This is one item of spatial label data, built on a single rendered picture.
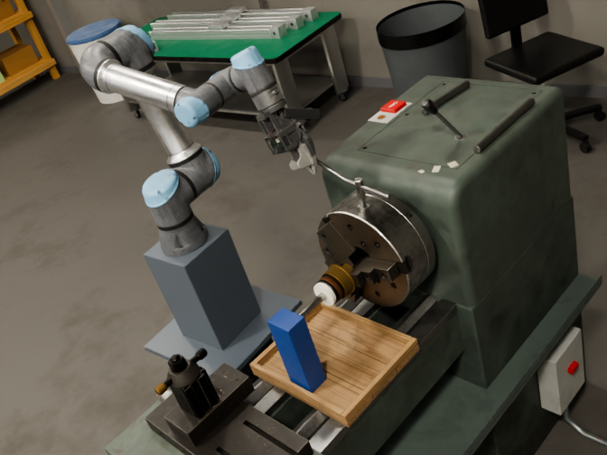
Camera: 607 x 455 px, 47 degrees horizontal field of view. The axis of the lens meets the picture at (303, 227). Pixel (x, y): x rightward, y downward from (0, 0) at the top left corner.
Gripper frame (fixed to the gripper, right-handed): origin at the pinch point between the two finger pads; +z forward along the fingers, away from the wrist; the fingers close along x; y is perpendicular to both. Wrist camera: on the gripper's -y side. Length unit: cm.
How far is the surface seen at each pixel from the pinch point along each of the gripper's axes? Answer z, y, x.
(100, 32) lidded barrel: -97, -200, -484
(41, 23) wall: -151, -229, -667
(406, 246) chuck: 26.1, -0.1, 18.6
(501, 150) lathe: 20, -36, 29
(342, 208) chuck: 12.2, 1.5, 4.6
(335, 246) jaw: 20.0, 7.7, 2.1
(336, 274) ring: 24.7, 14.2, 5.6
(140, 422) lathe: 34, 69, -28
